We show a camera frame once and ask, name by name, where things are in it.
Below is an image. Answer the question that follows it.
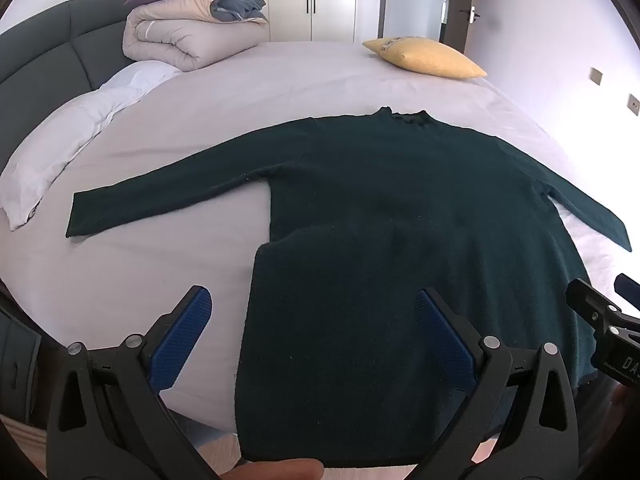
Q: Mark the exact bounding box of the dark grey padded headboard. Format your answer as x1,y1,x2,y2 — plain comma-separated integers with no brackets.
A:
0,0,156,171

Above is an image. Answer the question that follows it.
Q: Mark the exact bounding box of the dark green sweater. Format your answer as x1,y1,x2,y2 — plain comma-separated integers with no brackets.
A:
65,106,628,468

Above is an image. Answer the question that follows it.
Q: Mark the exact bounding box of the white pillow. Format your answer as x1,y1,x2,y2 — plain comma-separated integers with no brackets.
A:
0,60,183,231

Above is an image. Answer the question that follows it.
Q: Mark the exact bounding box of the grey sliding door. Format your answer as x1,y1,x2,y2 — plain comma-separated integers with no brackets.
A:
384,0,447,44

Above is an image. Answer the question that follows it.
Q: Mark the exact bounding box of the folded beige duvet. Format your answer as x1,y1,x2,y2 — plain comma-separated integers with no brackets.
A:
122,0,271,72

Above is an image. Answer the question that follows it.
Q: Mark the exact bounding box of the blue grey folded blanket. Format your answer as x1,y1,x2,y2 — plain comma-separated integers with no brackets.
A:
210,0,269,24

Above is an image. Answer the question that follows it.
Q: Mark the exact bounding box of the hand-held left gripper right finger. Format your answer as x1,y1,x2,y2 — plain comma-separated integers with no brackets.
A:
400,287,581,480

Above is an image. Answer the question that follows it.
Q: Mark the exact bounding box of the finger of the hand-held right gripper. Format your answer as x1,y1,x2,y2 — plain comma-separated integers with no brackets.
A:
615,273,640,307
566,277,626,328

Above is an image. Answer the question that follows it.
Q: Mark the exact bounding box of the dark nightstand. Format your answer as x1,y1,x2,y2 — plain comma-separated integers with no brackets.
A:
0,305,43,423

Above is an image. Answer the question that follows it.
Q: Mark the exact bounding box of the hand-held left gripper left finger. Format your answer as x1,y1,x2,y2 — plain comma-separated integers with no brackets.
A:
46,285,246,480

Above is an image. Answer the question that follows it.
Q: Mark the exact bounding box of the person's left hand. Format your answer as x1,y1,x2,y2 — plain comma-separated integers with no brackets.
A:
220,459,326,480

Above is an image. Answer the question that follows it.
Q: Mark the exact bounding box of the dark brown door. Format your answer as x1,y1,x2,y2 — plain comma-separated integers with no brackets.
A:
440,0,483,56

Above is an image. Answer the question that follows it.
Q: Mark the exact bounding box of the cream wardrobe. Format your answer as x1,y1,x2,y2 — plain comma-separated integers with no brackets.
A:
190,0,386,45

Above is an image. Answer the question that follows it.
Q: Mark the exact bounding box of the bed with white sheet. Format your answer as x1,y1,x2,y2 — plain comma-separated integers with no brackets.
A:
0,40,631,441

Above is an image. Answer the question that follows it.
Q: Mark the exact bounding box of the yellow pillow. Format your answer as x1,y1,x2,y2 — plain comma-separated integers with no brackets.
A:
361,36,488,80

